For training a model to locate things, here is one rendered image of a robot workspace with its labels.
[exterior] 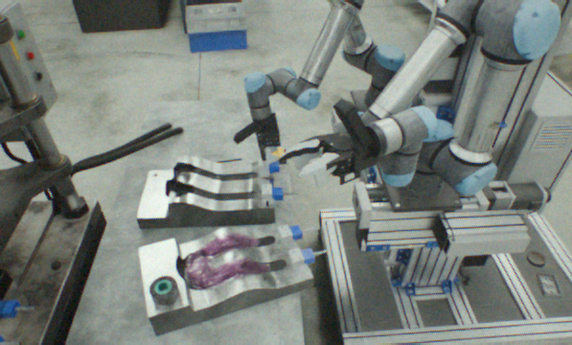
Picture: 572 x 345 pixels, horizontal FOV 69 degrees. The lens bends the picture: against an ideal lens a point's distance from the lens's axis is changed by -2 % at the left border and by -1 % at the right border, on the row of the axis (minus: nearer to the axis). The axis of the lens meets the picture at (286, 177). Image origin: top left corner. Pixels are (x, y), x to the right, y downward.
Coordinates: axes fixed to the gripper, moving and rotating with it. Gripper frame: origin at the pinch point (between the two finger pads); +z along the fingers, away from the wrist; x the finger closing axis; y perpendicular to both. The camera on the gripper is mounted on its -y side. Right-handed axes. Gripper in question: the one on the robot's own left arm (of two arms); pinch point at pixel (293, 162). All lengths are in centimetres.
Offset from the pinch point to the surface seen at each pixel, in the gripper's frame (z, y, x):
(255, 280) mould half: 3, 54, 23
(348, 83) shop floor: -193, 115, 238
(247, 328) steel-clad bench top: 11, 64, 16
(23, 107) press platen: 47, 6, 82
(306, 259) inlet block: -15, 56, 24
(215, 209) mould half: 2, 50, 57
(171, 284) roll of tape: 26, 48, 30
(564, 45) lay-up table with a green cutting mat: -386, 100, 157
